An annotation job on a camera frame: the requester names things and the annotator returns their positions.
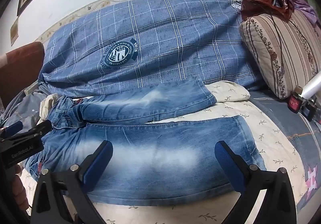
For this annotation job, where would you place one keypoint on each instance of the striped floral pillow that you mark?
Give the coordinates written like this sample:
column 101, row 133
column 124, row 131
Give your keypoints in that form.
column 288, row 50

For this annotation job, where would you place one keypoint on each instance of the blue plaid duvet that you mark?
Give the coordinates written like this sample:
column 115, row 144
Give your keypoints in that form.
column 175, row 38

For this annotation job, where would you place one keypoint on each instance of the small beige wall card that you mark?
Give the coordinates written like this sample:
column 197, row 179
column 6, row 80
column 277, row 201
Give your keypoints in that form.
column 14, row 29

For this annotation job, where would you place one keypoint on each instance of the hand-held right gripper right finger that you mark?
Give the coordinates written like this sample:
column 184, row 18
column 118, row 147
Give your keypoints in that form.
column 227, row 163

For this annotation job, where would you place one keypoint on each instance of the purple cloth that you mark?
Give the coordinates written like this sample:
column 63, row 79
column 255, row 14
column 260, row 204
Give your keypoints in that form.
column 306, row 5

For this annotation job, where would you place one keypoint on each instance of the grey star-print blanket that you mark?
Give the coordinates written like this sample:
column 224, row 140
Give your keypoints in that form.
column 22, row 108

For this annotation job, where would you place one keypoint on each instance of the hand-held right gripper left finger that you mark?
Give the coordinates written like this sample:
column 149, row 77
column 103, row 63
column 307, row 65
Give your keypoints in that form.
column 97, row 163

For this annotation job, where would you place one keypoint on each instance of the white plastic tube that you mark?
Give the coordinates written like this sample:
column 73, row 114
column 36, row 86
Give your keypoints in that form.
column 311, row 86

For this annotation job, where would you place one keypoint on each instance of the blue-grey patterned bed sheet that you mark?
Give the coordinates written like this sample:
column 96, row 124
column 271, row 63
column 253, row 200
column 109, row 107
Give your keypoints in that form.
column 280, row 118

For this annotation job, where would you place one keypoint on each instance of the cream leaf-print blanket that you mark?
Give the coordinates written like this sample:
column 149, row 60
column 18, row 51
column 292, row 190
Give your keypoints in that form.
column 263, row 126

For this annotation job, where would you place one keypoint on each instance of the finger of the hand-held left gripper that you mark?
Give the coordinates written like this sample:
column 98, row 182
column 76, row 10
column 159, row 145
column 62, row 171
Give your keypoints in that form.
column 40, row 127
column 13, row 127

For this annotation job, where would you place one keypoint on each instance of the dark blue bottle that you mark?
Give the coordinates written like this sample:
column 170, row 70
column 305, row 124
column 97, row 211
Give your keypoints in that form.
column 307, row 112

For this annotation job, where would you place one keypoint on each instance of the person's left hand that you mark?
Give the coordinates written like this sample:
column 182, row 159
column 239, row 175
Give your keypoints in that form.
column 21, row 188

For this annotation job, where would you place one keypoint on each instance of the red-brown headboard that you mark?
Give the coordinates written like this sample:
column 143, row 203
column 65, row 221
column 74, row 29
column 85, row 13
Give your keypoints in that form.
column 22, row 70

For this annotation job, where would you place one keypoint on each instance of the red bottle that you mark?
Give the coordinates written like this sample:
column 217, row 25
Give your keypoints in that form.
column 294, row 103

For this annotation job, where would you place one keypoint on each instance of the faded blue jeans pants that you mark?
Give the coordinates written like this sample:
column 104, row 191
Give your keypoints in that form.
column 150, row 163

